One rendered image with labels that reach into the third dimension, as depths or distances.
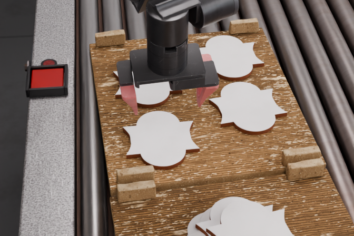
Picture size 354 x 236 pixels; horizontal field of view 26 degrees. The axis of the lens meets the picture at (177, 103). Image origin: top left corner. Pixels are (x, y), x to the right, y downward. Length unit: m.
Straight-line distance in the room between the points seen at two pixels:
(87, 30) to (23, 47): 1.64
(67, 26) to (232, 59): 0.37
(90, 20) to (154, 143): 0.44
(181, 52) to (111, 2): 0.64
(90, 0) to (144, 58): 0.61
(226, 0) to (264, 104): 0.35
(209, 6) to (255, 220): 0.31
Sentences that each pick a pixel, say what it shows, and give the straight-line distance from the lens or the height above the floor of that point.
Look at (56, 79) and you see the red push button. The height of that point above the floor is 0.93.
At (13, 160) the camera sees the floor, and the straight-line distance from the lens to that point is 2.68.
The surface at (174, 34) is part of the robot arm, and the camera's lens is 1.02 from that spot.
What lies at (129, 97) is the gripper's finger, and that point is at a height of 1.11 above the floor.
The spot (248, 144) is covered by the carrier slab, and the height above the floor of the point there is 0.94.
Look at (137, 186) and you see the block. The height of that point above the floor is 0.96.
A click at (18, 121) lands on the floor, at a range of 2.84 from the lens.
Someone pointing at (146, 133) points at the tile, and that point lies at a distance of 1.28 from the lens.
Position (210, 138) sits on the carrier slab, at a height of 0.94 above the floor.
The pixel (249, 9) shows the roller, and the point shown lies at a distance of 1.66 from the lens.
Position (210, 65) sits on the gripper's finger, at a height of 1.13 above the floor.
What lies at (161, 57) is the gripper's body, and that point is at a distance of 1.05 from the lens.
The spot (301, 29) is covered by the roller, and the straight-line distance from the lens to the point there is 1.61.
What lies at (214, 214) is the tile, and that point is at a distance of 1.13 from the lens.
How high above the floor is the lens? 1.78
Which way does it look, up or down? 39 degrees down
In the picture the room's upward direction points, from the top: straight up
